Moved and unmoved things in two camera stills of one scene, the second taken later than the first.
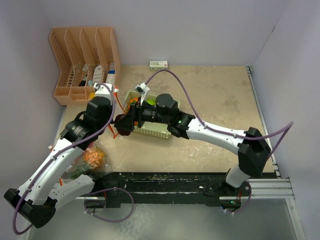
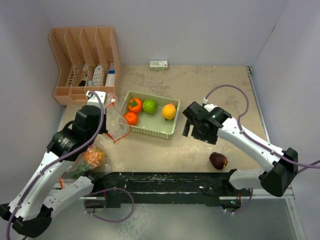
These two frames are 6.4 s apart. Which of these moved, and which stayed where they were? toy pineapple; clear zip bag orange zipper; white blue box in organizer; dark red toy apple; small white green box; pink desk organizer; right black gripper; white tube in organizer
Moved: dark red toy apple; right black gripper
Stayed: small white green box; pink desk organizer; white blue box in organizer; white tube in organizer; clear zip bag orange zipper; toy pineapple
